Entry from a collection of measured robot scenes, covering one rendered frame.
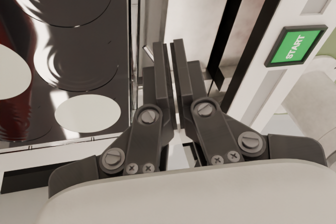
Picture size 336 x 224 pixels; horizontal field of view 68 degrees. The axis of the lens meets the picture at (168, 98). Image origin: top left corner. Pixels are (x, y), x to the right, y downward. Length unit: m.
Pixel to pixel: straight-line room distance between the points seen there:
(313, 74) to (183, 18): 0.38
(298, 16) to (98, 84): 0.27
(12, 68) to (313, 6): 0.35
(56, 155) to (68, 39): 0.42
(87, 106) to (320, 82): 0.48
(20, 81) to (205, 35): 0.26
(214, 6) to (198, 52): 0.08
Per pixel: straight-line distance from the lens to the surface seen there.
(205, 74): 0.41
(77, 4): 0.30
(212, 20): 0.36
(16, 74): 0.36
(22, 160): 0.71
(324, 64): 0.67
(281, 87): 0.40
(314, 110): 0.60
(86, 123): 0.44
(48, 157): 0.70
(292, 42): 0.33
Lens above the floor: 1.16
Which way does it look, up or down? 38 degrees down
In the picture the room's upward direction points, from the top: 163 degrees clockwise
